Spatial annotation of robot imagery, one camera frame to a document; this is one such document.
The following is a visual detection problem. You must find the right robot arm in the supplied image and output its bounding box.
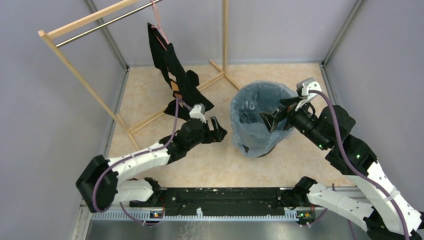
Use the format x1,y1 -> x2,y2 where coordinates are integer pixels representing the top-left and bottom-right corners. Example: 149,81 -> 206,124
260,97 -> 424,240

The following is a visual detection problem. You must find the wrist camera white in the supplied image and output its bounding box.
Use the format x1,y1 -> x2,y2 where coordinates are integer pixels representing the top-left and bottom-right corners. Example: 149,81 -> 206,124
189,103 -> 207,124
295,77 -> 322,111

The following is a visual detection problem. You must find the black trash bin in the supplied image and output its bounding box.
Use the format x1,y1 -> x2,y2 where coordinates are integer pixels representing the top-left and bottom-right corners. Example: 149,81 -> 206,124
255,146 -> 275,158

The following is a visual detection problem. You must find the blue plastic trash bag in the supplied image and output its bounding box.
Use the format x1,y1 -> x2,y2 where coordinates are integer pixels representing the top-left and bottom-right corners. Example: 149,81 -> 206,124
230,81 -> 298,158

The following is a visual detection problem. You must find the black garment on hanger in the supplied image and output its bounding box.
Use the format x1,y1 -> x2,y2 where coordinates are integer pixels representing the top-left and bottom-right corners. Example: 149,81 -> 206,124
147,23 -> 214,120

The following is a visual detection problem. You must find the pink clothes hanger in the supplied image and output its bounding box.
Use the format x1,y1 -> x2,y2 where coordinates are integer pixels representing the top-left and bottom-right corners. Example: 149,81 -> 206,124
150,0 -> 169,51

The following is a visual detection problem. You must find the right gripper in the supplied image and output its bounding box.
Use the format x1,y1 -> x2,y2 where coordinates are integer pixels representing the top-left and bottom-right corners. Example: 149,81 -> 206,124
257,95 -> 328,150

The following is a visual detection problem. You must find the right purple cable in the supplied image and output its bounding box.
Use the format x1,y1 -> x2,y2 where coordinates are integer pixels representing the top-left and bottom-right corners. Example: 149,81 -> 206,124
308,89 -> 412,240

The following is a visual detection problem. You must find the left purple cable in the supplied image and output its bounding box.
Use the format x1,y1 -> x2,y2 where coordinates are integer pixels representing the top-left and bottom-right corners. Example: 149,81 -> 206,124
91,96 -> 193,227

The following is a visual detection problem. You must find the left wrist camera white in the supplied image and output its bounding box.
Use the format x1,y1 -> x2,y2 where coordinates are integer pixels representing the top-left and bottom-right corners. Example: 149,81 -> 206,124
189,103 -> 207,124

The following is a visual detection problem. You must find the purple cable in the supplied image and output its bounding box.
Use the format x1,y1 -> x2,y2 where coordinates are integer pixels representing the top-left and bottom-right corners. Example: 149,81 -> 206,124
91,96 -> 193,227
308,89 -> 412,240

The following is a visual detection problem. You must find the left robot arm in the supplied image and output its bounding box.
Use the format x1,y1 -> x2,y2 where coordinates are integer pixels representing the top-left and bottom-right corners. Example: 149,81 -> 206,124
75,116 -> 228,213

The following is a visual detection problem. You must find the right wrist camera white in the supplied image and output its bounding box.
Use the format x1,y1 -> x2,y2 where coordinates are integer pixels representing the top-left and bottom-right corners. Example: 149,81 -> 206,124
295,77 -> 322,111

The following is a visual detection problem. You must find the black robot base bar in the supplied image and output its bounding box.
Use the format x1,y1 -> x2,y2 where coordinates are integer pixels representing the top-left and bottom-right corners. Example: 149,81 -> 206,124
129,187 -> 311,217

